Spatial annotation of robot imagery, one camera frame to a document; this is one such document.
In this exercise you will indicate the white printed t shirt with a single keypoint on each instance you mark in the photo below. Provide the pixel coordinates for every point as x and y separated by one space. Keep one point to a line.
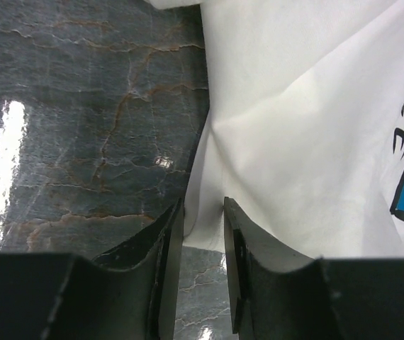
306 125

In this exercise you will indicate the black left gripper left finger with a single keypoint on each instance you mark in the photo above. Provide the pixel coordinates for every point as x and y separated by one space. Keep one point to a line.
127 292

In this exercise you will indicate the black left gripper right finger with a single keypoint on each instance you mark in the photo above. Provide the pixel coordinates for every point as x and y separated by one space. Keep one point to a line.
278 293

